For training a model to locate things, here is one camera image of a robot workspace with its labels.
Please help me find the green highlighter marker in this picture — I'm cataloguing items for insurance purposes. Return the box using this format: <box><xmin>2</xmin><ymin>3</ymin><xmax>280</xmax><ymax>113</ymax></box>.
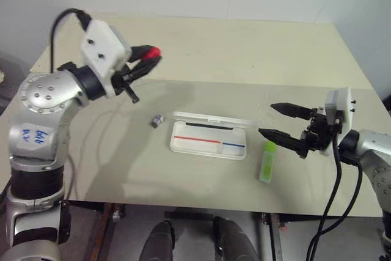
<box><xmin>258</xmin><ymin>141</ymin><xmax>278</xmax><ymax>184</ymax></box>

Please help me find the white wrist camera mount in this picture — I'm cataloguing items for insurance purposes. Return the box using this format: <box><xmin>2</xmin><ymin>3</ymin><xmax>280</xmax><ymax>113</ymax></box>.
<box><xmin>323</xmin><ymin>86</ymin><xmax>357</xmax><ymax>155</ymax></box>
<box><xmin>79</xmin><ymin>18</ymin><xmax>133</xmax><ymax>97</ymax></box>

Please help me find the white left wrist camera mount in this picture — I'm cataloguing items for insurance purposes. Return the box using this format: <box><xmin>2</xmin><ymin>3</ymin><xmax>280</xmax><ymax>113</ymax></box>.
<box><xmin>79</xmin><ymin>18</ymin><xmax>133</xmax><ymax>97</ymax></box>

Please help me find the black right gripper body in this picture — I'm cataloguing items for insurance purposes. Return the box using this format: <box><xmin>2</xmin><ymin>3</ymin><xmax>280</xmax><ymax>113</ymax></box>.
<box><xmin>299</xmin><ymin>106</ymin><xmax>342</xmax><ymax>160</ymax></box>

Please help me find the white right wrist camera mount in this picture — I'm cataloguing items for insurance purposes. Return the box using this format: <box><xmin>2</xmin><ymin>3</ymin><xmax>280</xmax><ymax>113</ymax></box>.
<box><xmin>323</xmin><ymin>86</ymin><xmax>357</xmax><ymax>155</ymax></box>

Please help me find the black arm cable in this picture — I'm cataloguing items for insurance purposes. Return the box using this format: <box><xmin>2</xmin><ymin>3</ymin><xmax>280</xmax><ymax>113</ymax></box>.
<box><xmin>49</xmin><ymin>7</ymin><xmax>92</xmax><ymax>74</ymax></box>
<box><xmin>306</xmin><ymin>120</ymin><xmax>364</xmax><ymax>261</ymax></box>

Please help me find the metal table leg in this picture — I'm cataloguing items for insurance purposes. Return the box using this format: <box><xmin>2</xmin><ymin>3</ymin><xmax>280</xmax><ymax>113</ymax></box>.
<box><xmin>261</xmin><ymin>211</ymin><xmax>283</xmax><ymax>261</ymax></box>

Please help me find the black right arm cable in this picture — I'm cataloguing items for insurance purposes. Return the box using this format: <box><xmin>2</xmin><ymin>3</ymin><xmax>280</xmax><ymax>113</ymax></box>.
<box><xmin>306</xmin><ymin>120</ymin><xmax>364</xmax><ymax>261</ymax></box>

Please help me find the dark rounded shape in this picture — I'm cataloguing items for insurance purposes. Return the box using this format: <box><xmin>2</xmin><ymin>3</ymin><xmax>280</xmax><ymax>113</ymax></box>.
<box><xmin>213</xmin><ymin>216</ymin><xmax>259</xmax><ymax>261</ymax></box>
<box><xmin>139</xmin><ymin>220</ymin><xmax>177</xmax><ymax>261</ymax></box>

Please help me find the black table frame bar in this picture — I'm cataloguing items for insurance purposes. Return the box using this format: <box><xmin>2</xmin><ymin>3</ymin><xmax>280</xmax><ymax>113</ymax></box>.
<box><xmin>164</xmin><ymin>208</ymin><xmax>214</xmax><ymax>221</ymax></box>

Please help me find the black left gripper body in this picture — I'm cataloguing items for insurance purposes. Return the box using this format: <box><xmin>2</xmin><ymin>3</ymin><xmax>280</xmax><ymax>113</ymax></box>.
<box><xmin>110</xmin><ymin>59</ymin><xmax>141</xmax><ymax>105</ymax></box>

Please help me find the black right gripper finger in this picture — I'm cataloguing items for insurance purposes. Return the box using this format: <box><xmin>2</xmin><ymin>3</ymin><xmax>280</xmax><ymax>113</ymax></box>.
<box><xmin>270</xmin><ymin>101</ymin><xmax>313</xmax><ymax>120</ymax></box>
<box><xmin>258</xmin><ymin>128</ymin><xmax>304</xmax><ymax>155</ymax></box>

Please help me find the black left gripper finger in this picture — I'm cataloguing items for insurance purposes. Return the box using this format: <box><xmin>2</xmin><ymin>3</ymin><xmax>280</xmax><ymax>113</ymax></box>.
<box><xmin>125</xmin><ymin>56</ymin><xmax>163</xmax><ymax>83</ymax></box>
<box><xmin>130</xmin><ymin>45</ymin><xmax>153</xmax><ymax>64</ymax></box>

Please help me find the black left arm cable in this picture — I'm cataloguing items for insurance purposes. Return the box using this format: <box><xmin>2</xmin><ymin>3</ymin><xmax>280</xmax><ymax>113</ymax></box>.
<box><xmin>49</xmin><ymin>7</ymin><xmax>92</xmax><ymax>74</ymax></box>

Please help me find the brown table leg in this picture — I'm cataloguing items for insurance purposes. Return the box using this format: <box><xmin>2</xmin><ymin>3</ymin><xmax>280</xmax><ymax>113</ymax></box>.
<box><xmin>84</xmin><ymin>202</ymin><xmax>126</xmax><ymax>261</ymax></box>

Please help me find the white plastic pencil case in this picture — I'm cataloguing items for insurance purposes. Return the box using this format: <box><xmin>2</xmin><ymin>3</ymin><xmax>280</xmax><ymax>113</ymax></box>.
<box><xmin>169</xmin><ymin>111</ymin><xmax>256</xmax><ymax>161</ymax></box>

